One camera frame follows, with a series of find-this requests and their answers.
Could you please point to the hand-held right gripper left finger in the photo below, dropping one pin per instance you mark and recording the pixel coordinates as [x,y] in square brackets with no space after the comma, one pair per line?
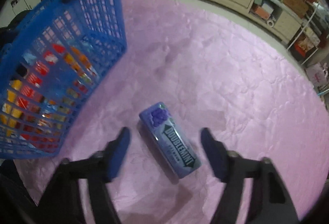
[119,153]

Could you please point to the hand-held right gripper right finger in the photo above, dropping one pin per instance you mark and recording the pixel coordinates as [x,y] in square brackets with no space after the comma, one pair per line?
[213,155]

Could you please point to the purple chewing gum pack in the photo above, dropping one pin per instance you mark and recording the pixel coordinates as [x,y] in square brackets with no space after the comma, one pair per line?
[172,139]

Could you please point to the blue plastic basket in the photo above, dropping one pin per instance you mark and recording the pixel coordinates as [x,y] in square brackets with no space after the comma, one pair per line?
[102,15]

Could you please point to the pink quilted blanket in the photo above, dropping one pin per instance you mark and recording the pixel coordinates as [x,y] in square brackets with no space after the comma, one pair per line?
[218,72]

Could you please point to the pile of assorted snack packets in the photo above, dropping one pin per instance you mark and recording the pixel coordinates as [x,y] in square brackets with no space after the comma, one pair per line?
[48,56]

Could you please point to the white tape roll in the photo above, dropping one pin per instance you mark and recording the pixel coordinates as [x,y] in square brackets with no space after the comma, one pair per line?
[270,22]

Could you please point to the white metal rack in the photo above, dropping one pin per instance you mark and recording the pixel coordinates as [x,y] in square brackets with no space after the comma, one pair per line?
[305,41]

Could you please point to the dark cloth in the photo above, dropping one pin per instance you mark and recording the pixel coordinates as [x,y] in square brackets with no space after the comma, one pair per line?
[15,25]

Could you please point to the brown cardboard box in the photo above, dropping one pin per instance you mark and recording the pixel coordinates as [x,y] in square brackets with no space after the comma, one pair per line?
[293,1]

